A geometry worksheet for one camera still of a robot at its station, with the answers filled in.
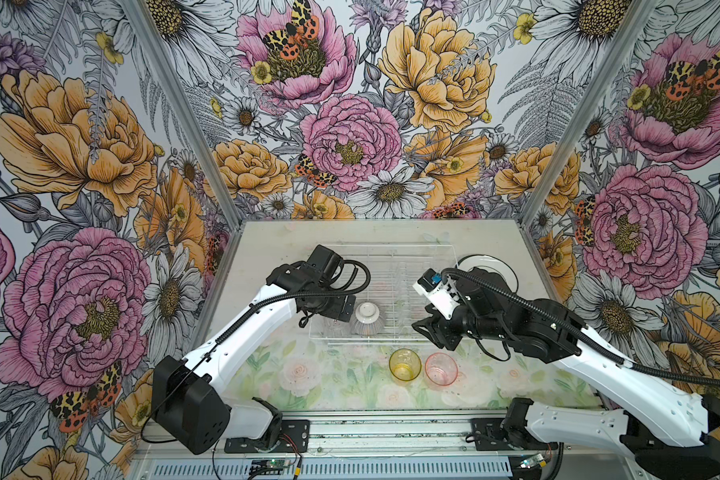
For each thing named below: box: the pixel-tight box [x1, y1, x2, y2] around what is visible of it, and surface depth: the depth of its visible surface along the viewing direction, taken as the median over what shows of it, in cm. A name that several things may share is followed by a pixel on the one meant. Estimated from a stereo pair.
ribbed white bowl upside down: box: [351, 302, 385, 337], surface depth 90 cm
